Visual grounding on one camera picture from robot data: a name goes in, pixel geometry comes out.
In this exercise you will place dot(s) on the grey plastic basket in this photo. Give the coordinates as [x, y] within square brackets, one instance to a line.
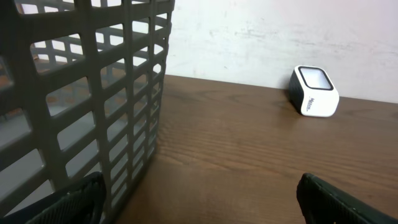
[81, 92]

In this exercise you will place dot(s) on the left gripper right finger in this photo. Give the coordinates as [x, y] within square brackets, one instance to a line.
[321, 202]

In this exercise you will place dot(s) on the white barcode scanner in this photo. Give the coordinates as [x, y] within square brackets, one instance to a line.
[312, 93]

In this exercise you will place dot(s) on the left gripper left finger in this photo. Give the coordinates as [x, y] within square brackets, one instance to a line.
[80, 202]

